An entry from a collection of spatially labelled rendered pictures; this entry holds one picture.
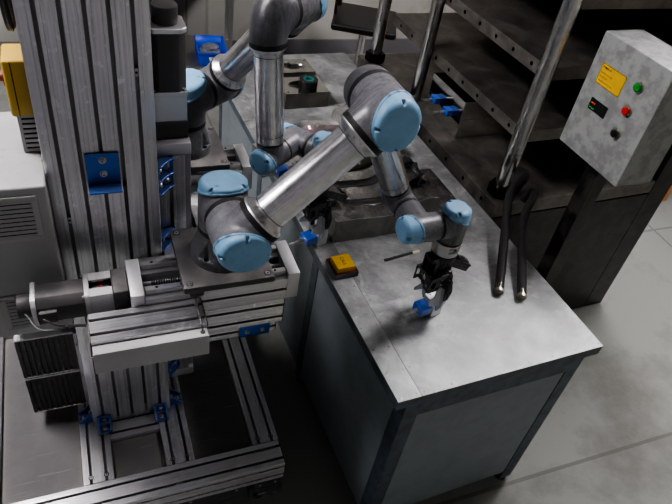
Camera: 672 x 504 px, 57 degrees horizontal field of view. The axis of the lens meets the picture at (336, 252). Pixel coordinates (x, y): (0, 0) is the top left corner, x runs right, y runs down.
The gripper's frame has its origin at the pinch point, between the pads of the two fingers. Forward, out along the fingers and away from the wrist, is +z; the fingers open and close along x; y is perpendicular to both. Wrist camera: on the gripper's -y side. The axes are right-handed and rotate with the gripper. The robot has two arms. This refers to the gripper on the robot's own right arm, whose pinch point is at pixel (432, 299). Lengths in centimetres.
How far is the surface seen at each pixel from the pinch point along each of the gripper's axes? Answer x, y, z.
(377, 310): -6.4, 14.6, 4.7
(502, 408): 27.5, -15.5, 28.8
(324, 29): -319, -160, 65
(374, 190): -48.3, -10.7, -3.7
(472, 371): 23.7, 2.9, 4.7
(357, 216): -37.5, 3.4, -4.3
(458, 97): -84, -77, -11
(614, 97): -17, -73, -46
